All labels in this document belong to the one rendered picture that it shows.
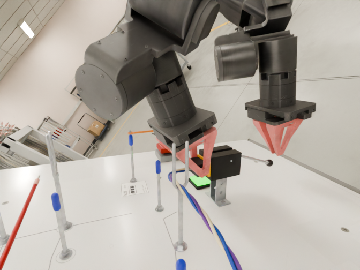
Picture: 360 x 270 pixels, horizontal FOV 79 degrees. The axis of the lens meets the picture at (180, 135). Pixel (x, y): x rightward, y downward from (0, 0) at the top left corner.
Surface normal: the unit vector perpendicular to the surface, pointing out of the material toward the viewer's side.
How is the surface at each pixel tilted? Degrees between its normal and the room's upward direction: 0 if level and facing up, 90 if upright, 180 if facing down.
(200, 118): 27
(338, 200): 50
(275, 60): 64
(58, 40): 90
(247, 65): 89
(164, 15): 79
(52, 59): 90
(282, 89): 73
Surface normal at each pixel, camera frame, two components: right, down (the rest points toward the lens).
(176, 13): -0.48, 0.61
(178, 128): -0.35, -0.83
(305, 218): 0.00, -0.96
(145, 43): 0.32, -0.63
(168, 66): 0.50, 0.22
